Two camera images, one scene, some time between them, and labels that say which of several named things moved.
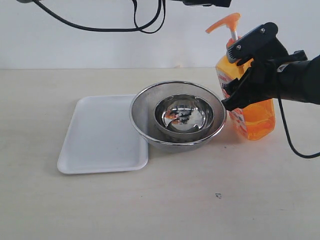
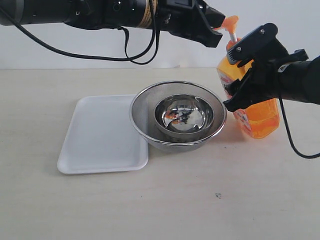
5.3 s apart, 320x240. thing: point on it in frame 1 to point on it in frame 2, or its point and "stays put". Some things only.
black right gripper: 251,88 stays put
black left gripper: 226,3 to 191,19
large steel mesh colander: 178,116 stays put
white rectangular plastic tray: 101,137 stays put
